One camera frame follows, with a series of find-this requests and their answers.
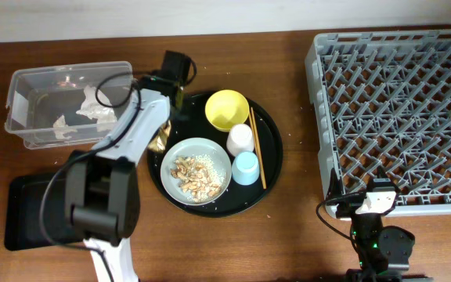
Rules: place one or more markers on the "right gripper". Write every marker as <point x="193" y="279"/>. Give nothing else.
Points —
<point x="349" y="205"/>

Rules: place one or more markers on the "yellow bowl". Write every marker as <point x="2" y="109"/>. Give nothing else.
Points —
<point x="226" y="108"/>

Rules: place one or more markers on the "gold coffee sachet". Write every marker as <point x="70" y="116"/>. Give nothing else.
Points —
<point x="159" y="142"/>

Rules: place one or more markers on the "grey plate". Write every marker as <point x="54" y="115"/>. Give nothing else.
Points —
<point x="188" y="148"/>

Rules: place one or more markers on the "white tissue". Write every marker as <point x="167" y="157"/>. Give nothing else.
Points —
<point x="90" y="112"/>

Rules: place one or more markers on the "white cup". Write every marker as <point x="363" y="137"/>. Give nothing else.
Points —
<point x="240" y="139"/>

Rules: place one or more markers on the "food scraps and rice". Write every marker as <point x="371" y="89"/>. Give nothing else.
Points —
<point x="198" y="177"/>

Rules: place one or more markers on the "light blue cup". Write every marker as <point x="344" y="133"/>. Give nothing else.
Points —
<point x="246" y="168"/>

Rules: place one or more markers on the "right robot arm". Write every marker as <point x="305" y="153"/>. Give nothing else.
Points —
<point x="383" y="251"/>

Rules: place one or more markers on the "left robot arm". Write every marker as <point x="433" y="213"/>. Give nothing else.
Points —
<point x="102" y="202"/>

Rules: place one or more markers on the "grey dishwasher rack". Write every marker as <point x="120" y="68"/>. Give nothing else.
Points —
<point x="384" y="98"/>

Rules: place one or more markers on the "clear plastic bin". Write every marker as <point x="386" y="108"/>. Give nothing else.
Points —
<point x="38" y="96"/>

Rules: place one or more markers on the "round black serving tray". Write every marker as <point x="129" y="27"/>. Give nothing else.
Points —
<point x="235" y="198"/>

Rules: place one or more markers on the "black rectangular tray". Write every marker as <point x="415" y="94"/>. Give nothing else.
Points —
<point x="22" y="220"/>

